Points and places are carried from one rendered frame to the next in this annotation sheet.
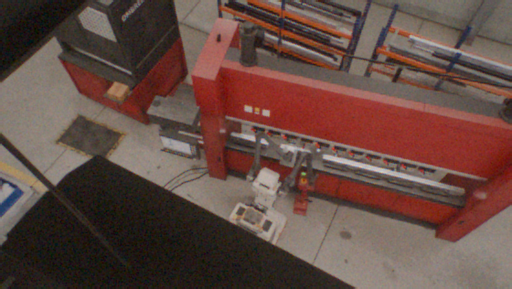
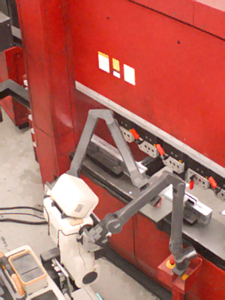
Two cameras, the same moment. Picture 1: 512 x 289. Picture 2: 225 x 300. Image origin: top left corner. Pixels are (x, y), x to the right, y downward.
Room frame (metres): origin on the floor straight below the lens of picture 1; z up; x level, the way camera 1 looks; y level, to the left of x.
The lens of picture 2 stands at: (0.32, -1.66, 3.44)
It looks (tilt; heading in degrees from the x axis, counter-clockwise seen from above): 39 degrees down; 36
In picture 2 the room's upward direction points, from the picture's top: 4 degrees counter-clockwise
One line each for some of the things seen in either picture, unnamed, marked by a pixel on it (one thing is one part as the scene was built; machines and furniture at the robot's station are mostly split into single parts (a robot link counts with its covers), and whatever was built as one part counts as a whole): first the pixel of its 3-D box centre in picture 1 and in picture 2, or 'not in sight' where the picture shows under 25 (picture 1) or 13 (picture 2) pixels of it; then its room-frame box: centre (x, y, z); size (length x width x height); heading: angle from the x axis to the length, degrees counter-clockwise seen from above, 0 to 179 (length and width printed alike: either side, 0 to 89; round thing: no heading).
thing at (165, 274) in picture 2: (307, 181); (179, 269); (2.26, -0.67, 0.75); 0.20 x 0.16 x 0.18; 82
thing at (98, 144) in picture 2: (250, 139); (116, 158); (2.76, 0.08, 0.92); 0.50 x 0.06 x 0.10; 76
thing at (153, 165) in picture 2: not in sight; (168, 151); (3.10, -0.11, 0.81); 0.64 x 0.08 x 0.14; 166
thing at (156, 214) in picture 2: (288, 156); (161, 203); (2.48, -0.42, 1.00); 0.26 x 0.18 x 0.01; 166
